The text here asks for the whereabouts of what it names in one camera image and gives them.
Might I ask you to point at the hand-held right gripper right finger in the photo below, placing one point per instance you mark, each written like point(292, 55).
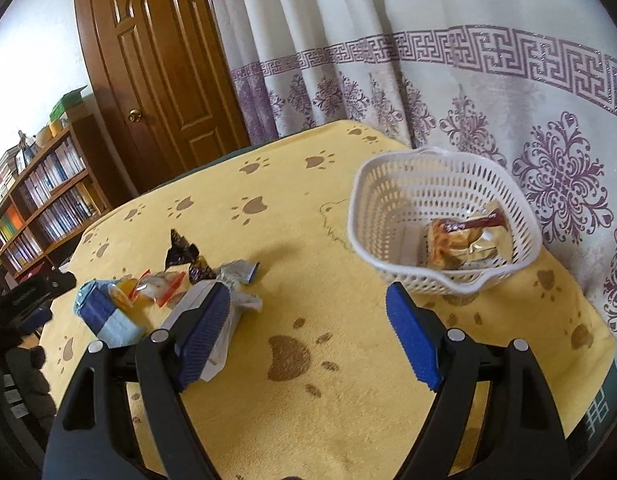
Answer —
point(408, 340)

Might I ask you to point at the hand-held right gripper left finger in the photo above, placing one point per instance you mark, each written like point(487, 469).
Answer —
point(208, 330)

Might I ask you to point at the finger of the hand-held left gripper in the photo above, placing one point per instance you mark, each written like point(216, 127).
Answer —
point(48, 284)
point(36, 320)

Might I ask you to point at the white grey snack packet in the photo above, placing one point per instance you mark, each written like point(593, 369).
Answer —
point(224, 342)

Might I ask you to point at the light blue snack packet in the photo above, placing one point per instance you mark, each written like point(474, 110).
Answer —
point(106, 316)

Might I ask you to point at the dark twisted wrapper candy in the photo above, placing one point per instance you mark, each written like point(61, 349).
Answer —
point(181, 251)

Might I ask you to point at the white plastic mesh basket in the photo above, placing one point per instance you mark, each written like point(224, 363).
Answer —
point(388, 195)

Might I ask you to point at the dark cloth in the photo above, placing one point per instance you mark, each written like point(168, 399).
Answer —
point(31, 385)

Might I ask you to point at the clear red-edged snack packet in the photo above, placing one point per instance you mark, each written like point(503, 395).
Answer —
point(161, 285)

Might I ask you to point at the silver white snack packet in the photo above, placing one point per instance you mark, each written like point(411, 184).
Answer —
point(238, 271)

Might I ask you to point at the orange jelly candy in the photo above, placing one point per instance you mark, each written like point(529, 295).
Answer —
point(124, 292)

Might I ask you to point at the rows of books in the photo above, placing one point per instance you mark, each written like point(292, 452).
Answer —
point(53, 195)

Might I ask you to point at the cream orange snack packet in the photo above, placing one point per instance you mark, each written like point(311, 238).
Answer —
point(463, 247)

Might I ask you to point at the wooden bookshelf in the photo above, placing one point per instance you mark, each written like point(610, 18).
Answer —
point(91, 160)

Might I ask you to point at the red brown snack stick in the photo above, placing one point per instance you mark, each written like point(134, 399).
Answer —
point(488, 219)

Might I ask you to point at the yellow green container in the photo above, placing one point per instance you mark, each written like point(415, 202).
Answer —
point(58, 122)

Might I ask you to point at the green box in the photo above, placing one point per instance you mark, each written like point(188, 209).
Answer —
point(68, 101)

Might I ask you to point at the brass door knob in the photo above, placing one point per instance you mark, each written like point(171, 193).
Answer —
point(135, 116)

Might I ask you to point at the brown wooden door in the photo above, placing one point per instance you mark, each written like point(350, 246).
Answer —
point(158, 60)

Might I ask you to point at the white purple patterned curtain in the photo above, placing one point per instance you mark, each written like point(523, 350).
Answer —
point(438, 60)

